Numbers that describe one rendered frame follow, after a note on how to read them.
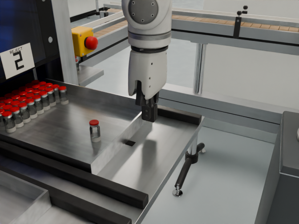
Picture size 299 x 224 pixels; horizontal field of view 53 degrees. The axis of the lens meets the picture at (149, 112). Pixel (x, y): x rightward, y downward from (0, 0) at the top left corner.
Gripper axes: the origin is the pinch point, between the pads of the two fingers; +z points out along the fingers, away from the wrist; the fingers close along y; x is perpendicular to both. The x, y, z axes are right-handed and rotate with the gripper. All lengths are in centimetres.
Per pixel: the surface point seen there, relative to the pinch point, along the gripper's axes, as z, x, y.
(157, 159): 4.4, 6.4, 9.4
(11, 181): 2.1, -12.0, 28.5
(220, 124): 87, -11, -142
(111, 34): -1, -41, -48
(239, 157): 92, 9, -116
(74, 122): 4.2, -17.2, 5.7
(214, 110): 44, -4, -84
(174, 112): 2.4, 3.5, -6.3
